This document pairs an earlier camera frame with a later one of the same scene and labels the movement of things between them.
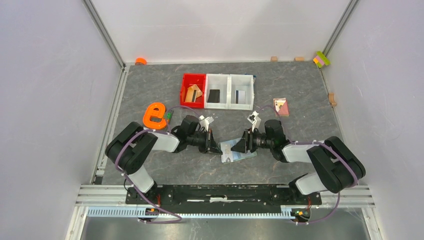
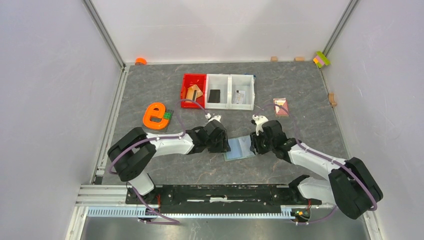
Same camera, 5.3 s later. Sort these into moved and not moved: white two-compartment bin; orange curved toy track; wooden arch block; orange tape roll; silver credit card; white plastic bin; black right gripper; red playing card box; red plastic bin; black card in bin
Moved: black right gripper; silver credit card
Not moved: white two-compartment bin; black card in bin; orange tape roll; red playing card box; wooden arch block; white plastic bin; orange curved toy track; red plastic bin
